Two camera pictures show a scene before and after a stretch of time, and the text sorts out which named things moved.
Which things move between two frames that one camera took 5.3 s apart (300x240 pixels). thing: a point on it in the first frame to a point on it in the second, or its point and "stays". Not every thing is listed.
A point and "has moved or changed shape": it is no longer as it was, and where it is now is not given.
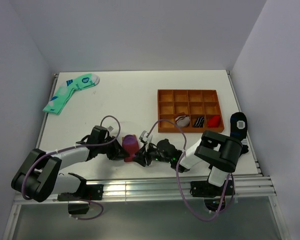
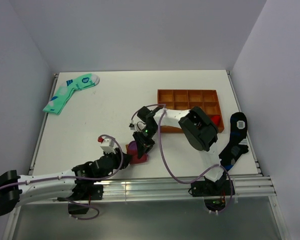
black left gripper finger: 118,152 to 126,159
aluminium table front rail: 132,189 stays
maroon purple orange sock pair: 130,145 has moved or changed shape
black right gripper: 143,152 to 142,143
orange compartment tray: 194,103 stays
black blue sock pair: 238,129 stays
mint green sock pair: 66,88 stays
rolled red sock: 214,122 stays
